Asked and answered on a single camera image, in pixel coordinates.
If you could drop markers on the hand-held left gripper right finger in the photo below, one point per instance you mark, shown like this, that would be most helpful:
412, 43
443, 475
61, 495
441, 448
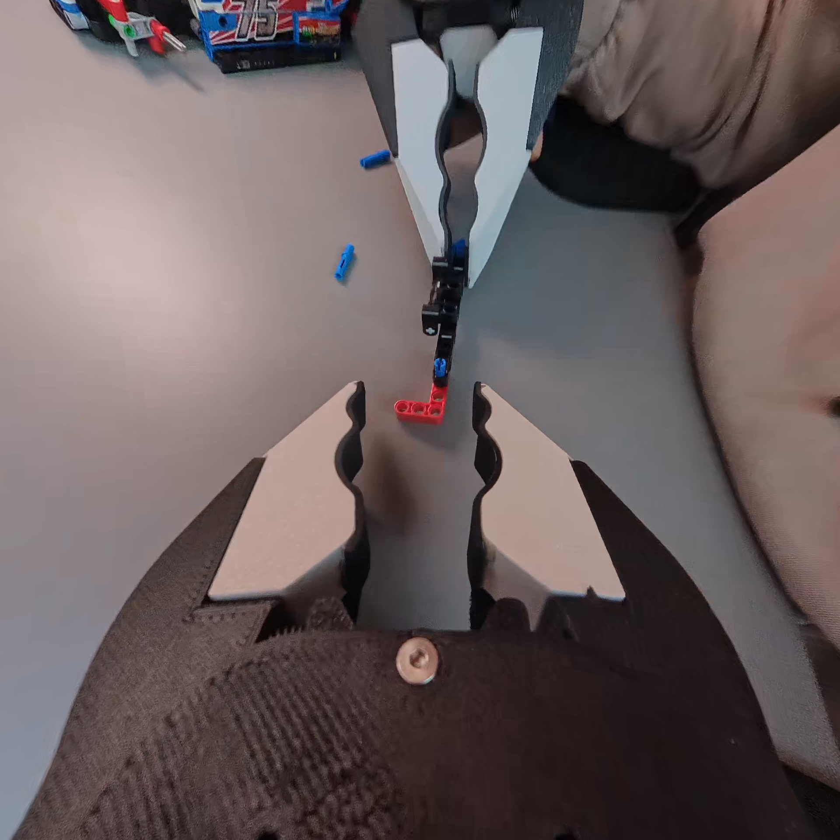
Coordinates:
544, 525

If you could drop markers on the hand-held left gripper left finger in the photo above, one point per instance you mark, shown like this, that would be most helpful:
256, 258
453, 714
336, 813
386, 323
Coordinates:
289, 525

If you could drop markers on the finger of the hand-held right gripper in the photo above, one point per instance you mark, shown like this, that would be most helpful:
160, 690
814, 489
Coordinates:
417, 118
508, 131

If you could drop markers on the blue connector pin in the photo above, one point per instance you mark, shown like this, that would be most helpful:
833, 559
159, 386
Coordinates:
344, 262
375, 159

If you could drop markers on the partly built toy race car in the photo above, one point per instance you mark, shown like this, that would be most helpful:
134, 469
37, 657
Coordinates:
262, 26

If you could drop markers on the black red blue beam assembly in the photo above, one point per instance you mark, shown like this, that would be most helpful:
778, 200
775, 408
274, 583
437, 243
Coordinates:
446, 308

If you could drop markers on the person's right forearm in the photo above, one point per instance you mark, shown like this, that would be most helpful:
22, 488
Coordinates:
689, 79

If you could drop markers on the grey desk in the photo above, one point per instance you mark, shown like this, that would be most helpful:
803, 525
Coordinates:
164, 262

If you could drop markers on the black knit cloth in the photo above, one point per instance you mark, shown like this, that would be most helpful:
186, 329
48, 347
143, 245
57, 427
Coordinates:
610, 170

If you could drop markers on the person's beige coat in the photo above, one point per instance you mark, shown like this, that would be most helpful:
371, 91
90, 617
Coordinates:
774, 394

